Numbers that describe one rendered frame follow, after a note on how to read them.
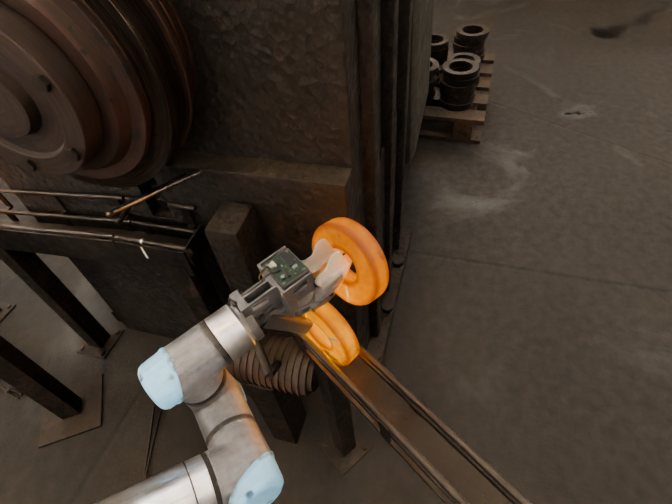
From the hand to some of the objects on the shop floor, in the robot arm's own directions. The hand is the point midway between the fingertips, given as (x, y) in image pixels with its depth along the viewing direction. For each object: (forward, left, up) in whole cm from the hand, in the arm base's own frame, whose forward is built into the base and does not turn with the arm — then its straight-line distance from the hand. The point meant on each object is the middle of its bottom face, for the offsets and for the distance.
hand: (347, 255), depth 71 cm
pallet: (+209, +34, -80) cm, 226 cm away
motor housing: (-1, +25, -85) cm, 89 cm away
